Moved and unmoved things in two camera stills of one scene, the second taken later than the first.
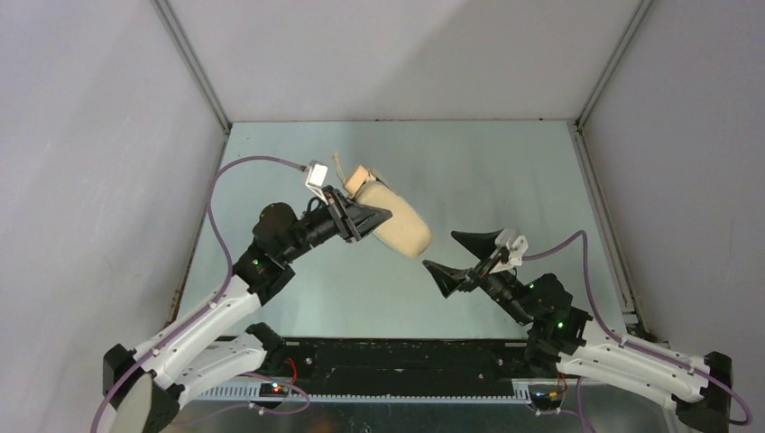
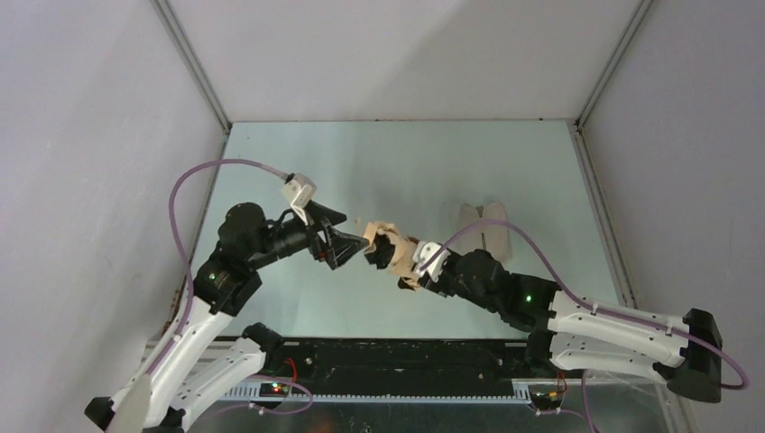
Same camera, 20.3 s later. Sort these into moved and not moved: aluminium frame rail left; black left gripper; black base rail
Moved: black left gripper
Not moved: aluminium frame rail left; black base rail
